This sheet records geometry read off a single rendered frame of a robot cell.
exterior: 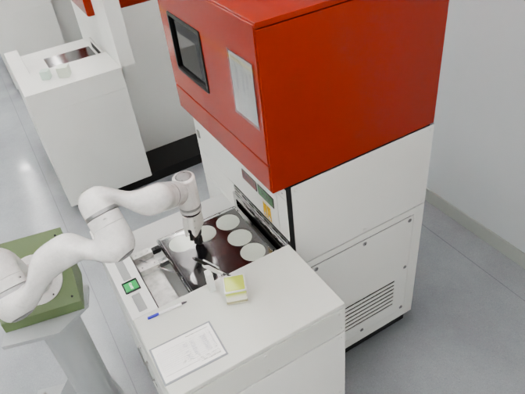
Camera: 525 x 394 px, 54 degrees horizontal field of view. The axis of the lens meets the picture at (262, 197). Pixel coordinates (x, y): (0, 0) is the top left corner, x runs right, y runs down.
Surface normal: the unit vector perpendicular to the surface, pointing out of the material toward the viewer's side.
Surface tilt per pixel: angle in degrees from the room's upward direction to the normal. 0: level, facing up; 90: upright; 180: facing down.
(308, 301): 0
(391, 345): 0
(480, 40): 90
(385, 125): 90
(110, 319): 0
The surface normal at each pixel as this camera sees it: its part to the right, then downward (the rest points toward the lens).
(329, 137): 0.51, 0.50
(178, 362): -0.10, -0.78
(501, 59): -0.86, 0.38
